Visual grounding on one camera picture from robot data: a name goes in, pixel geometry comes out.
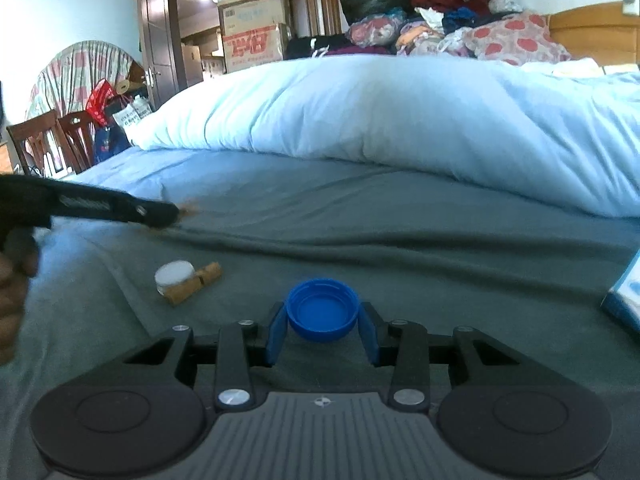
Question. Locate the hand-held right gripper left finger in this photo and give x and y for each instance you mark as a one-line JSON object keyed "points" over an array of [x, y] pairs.
{"points": [[275, 335]]}

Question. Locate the red bag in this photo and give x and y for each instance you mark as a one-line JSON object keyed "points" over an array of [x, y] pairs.
{"points": [[100, 102]]}

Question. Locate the white wall socket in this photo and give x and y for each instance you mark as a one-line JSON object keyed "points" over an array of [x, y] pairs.
{"points": [[629, 2]]}

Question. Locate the blue bag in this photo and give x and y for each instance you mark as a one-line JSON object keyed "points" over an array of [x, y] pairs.
{"points": [[107, 142]]}

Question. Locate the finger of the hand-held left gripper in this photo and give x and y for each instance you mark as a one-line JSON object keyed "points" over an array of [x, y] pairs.
{"points": [[110, 205]]}

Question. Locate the white printed bag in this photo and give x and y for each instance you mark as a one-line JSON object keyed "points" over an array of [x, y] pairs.
{"points": [[131, 112]]}

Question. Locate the floral plastic bag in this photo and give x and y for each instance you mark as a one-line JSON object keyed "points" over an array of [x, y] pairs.
{"points": [[375, 30]]}

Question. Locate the pink striped cover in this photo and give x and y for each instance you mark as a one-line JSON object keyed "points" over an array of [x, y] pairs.
{"points": [[75, 70]]}

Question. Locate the dark wooden door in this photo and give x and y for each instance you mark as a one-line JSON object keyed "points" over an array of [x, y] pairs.
{"points": [[155, 35]]}

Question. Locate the white pillow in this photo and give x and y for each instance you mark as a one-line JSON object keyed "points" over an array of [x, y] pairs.
{"points": [[565, 67]]}

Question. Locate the pile of clothes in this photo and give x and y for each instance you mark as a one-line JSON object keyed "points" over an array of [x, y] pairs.
{"points": [[430, 35]]}

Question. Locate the cardboard box with red print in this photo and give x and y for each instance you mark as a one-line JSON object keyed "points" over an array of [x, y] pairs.
{"points": [[255, 47]]}

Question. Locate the blue bottle cap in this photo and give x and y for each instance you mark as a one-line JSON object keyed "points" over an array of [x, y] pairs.
{"points": [[322, 312]]}

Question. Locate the wooden wardrobe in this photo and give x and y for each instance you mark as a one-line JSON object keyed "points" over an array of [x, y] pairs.
{"points": [[320, 0]]}

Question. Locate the blue white carton box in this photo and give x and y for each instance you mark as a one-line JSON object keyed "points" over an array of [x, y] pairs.
{"points": [[625, 300]]}

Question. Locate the wooden chair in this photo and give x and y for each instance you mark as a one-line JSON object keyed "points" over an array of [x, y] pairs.
{"points": [[75, 135], [35, 140]]}

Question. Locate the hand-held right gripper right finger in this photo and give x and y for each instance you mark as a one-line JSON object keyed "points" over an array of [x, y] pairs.
{"points": [[369, 335]]}

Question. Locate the person's left hand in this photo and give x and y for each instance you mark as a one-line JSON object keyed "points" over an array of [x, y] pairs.
{"points": [[10, 310]]}

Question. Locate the small cardboard box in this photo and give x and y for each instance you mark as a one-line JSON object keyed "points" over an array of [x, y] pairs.
{"points": [[192, 60]]}

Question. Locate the wooden headboard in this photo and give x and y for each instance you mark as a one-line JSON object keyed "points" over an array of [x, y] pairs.
{"points": [[590, 30]]}

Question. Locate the brown paper roll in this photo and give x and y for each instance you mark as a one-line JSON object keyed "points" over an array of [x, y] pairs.
{"points": [[122, 87]]}

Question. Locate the grey fleece blanket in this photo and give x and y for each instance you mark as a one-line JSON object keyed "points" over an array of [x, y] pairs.
{"points": [[350, 245]]}

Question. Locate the clear plastic lid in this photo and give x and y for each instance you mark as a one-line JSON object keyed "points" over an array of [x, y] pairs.
{"points": [[172, 275]]}

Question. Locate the cardboard box with blue print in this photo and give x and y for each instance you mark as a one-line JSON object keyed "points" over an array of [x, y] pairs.
{"points": [[255, 15]]}

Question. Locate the light blue duvet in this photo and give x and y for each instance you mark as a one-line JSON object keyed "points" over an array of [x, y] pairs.
{"points": [[400, 120]]}

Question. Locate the dark purple clothes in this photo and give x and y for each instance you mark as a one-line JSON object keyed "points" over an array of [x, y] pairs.
{"points": [[320, 46]]}

